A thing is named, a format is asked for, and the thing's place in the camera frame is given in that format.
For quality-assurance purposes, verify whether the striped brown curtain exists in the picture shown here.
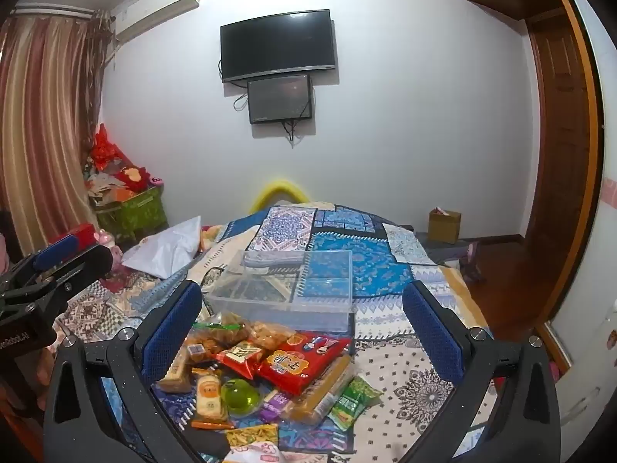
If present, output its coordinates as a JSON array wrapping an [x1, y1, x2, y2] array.
[[0, 10, 114, 257]]

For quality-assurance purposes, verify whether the clear fried snack bag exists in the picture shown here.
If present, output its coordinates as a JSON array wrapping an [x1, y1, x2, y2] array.
[[185, 311, 254, 360]]

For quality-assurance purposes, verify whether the white wardrobe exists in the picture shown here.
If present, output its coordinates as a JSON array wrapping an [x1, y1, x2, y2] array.
[[547, 0, 617, 463]]

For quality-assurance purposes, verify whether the small red white packet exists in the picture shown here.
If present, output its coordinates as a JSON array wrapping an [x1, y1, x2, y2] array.
[[214, 340, 268, 380]]

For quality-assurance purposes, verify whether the black hanging monitor cable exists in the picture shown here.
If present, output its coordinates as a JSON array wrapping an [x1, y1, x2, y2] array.
[[281, 120, 303, 149]]

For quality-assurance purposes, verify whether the yellow chips packet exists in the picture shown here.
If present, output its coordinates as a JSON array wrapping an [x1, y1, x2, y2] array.
[[224, 424, 280, 449]]

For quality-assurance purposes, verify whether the brown patterned bedsheet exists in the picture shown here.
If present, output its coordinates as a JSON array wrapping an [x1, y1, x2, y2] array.
[[51, 265, 160, 348]]

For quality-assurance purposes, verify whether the white plastic bag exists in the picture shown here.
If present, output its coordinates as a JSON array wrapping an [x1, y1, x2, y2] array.
[[121, 215, 202, 281]]

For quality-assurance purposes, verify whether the red crumpled gift wrap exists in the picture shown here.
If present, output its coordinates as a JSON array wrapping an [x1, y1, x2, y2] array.
[[89, 124, 128, 171]]

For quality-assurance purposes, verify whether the small cardboard box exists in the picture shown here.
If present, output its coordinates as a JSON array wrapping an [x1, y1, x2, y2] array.
[[428, 207, 462, 245]]

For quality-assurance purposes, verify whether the red box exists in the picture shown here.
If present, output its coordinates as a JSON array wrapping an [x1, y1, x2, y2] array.
[[48, 223, 96, 248]]

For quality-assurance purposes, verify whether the green storage box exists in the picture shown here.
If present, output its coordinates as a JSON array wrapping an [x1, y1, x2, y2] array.
[[94, 186, 169, 244]]

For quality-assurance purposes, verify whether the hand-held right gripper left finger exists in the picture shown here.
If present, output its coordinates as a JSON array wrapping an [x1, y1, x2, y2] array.
[[43, 280, 203, 463]]

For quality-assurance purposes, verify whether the small purple candy packet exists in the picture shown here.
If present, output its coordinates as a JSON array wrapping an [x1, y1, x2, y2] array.
[[259, 388, 293, 422]]

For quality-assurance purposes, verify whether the large black wall television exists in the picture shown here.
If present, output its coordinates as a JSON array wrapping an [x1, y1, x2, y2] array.
[[221, 8, 337, 84]]

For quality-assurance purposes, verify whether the brown wooden door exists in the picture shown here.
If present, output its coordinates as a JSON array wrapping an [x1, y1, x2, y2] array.
[[523, 10, 595, 325]]

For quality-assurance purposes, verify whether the long yellow biscuit packet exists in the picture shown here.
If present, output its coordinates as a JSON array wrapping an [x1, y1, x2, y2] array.
[[282, 354, 357, 425]]

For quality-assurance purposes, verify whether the person's left hand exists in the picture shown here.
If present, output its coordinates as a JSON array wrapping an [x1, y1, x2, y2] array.
[[31, 342, 56, 399]]

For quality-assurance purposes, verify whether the orange rice cracker packet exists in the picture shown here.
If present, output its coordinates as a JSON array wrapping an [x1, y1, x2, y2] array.
[[192, 367, 235, 430]]

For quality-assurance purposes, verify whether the small purple cloth item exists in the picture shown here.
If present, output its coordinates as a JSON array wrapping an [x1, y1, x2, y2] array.
[[459, 242, 484, 281]]

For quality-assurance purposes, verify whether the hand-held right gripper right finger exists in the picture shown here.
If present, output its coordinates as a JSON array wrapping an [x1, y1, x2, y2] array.
[[401, 280, 565, 463]]

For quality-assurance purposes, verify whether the red plush toy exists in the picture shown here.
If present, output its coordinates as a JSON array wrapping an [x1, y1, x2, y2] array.
[[116, 165, 151, 194]]

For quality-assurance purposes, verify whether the yellow foam tube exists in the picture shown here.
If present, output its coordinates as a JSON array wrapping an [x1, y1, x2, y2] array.
[[248, 179, 309, 215]]

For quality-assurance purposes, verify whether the beige wafer bar packet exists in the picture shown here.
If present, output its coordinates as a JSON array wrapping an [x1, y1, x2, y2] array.
[[157, 347, 194, 394]]

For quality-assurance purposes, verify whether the blue patchwork printed blanket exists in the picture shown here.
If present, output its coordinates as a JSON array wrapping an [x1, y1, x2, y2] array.
[[120, 200, 489, 463]]

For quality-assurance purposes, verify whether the small black wall monitor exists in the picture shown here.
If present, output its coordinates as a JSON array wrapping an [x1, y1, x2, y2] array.
[[247, 73, 315, 125]]

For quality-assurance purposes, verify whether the clear peanut bag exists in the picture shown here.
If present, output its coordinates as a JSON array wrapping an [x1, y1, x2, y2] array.
[[251, 321, 297, 351]]

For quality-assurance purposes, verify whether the pink white snack packet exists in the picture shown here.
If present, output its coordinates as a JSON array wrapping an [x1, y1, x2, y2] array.
[[224, 441, 283, 463]]

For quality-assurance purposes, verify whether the green snack packet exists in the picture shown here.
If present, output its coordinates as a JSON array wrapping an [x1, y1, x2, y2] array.
[[328, 376, 384, 431]]

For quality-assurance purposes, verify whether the white air conditioner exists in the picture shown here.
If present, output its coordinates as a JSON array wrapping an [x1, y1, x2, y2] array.
[[113, 0, 201, 44]]

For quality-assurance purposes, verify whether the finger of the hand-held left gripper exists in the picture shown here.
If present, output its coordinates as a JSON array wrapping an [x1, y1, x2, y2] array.
[[5, 235, 80, 295], [10, 245, 115, 309]]

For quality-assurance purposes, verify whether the large red snack bag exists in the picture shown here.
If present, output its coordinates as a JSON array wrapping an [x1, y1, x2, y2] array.
[[255, 330, 352, 396]]

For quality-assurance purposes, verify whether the clear plastic container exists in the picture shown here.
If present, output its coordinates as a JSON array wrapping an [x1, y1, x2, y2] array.
[[205, 250, 356, 333]]

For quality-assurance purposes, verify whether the pink pig figure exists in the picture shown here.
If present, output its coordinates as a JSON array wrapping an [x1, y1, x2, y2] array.
[[94, 229, 124, 262]]

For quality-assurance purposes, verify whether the green jelly cup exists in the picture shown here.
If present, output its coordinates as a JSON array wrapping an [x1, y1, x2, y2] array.
[[221, 379, 263, 416]]

